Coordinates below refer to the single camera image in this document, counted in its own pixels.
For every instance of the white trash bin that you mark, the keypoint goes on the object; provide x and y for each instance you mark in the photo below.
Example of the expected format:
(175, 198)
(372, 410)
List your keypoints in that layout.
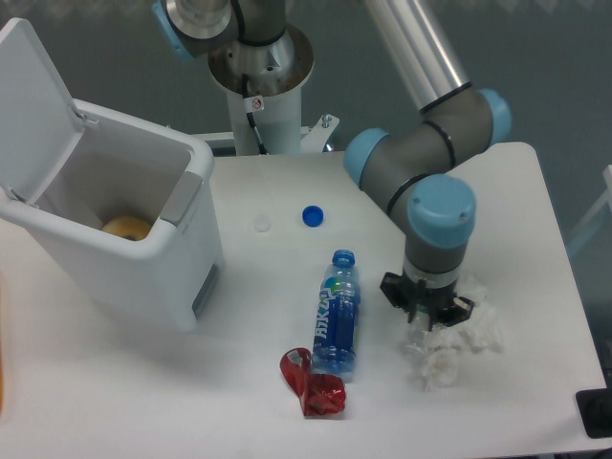
(122, 205)

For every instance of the white trash bin lid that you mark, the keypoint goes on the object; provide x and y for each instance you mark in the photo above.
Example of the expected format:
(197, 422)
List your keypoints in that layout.
(40, 124)

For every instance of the clear bottle with green label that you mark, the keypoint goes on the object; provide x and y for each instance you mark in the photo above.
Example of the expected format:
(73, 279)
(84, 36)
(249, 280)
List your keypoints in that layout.
(416, 333)

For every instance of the white bottle cap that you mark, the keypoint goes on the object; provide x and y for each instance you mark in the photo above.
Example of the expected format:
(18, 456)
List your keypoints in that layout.
(261, 223)

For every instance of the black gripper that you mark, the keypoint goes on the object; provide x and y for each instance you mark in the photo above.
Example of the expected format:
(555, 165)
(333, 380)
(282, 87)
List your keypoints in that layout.
(442, 304)

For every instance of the brown round item in bin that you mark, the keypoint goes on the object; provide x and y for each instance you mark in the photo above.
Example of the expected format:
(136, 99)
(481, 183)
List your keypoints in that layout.
(128, 227)

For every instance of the crumpled white tissue paper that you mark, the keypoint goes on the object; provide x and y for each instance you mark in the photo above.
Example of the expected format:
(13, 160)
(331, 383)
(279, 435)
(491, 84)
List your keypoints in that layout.
(446, 346)

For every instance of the black device at table edge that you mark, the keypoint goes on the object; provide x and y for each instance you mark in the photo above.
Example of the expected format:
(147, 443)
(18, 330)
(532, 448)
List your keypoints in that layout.
(595, 412)

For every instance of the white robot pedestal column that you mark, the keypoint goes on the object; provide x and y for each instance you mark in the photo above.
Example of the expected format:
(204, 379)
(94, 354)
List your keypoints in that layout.
(272, 122)

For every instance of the white metal mounting bracket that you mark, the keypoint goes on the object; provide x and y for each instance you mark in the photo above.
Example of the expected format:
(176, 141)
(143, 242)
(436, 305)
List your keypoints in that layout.
(319, 137)

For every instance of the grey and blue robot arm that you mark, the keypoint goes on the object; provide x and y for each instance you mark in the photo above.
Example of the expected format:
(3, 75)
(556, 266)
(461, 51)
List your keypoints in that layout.
(256, 56)

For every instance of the blue bottle cap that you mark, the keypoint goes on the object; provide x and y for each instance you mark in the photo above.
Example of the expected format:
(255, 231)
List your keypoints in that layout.
(312, 216)

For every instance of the crumpled red foil wrapper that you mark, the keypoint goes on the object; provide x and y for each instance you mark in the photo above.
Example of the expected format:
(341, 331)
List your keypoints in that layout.
(319, 395)

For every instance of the blue plastic drink bottle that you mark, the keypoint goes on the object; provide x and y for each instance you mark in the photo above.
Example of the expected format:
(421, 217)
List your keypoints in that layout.
(337, 317)

